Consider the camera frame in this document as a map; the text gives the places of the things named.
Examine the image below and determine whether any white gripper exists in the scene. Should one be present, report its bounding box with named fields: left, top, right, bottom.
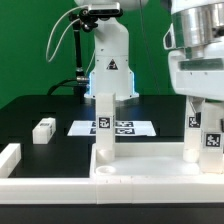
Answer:
left=168, top=46, right=224, bottom=125

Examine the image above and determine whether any white desk top tray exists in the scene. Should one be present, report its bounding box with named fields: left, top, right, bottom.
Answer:
left=90, top=142, right=224, bottom=183

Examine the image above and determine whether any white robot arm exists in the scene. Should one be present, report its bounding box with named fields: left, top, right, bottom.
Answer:
left=74, top=0, right=224, bottom=121

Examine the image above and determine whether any fiducial marker sheet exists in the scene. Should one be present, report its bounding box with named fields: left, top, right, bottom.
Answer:
left=68, top=120, right=156, bottom=137

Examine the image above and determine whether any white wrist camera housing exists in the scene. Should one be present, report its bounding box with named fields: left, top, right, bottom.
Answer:
left=163, top=25, right=176, bottom=50

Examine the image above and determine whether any white front barrier wall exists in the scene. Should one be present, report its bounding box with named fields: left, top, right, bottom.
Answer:
left=0, top=175, right=224, bottom=204

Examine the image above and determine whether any white barrier wall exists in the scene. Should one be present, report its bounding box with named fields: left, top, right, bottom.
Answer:
left=0, top=143, right=21, bottom=178
left=0, top=175, right=224, bottom=204

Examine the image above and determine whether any black cable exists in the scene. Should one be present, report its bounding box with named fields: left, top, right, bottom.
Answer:
left=46, top=78, right=81, bottom=97

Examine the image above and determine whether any black camera stand pole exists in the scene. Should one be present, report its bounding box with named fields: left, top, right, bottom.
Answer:
left=69, top=13, right=89, bottom=103

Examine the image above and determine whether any white cable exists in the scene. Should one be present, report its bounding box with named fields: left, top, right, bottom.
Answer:
left=45, top=5, right=88, bottom=64

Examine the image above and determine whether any white left barrier wall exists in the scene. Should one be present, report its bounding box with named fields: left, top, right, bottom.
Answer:
left=0, top=143, right=21, bottom=178

